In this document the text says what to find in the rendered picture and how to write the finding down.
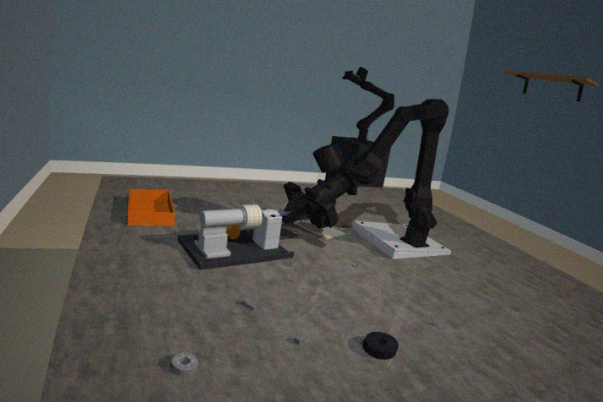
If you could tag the orange rectangular tray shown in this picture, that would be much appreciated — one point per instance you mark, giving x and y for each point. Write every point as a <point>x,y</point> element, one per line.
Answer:
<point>150,207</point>

